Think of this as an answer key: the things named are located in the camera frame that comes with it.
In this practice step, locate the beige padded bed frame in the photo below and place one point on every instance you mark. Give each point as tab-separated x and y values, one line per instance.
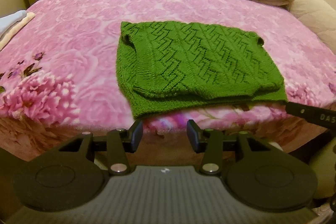
319	17

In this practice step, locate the cream folded garment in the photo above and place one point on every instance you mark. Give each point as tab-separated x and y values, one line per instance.
13	30

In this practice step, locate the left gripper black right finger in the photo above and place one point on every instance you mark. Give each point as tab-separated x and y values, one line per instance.
208	141

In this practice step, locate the pink floral bed blanket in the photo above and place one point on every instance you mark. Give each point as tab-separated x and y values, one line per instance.
63	63

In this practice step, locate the light blue folded garment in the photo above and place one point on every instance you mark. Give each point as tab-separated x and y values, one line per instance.
7	21

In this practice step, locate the green knitted sweater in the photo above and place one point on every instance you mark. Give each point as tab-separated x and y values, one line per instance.
170	65

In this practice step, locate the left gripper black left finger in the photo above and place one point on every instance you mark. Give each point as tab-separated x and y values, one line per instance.
120	142

